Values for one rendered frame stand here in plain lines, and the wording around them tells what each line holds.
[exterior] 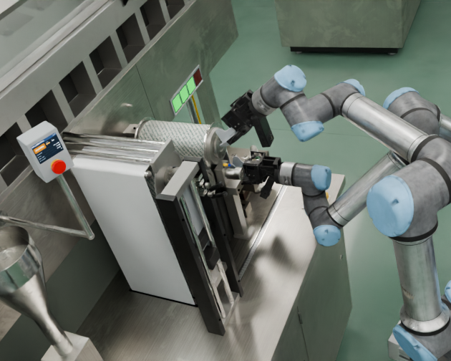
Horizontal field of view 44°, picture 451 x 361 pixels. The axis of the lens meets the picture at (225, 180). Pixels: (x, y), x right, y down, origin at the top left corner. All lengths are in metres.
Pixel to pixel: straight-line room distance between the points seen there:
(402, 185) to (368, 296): 1.68
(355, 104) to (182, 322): 0.82
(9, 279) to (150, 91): 1.00
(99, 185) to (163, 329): 0.50
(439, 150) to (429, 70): 3.09
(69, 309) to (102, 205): 0.38
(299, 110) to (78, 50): 0.67
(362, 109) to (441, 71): 2.91
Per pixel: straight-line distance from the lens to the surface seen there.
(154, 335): 1.77
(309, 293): 1.97
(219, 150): 1.73
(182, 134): 1.75
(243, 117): 1.61
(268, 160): 1.79
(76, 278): 1.82
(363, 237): 3.10
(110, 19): 1.84
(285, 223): 1.94
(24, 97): 1.57
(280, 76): 1.48
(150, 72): 2.01
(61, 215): 1.71
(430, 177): 1.24
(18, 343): 1.71
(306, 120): 1.47
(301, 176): 1.75
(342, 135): 3.79
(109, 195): 1.56
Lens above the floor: 2.26
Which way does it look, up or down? 39 degrees down
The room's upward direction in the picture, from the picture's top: 16 degrees counter-clockwise
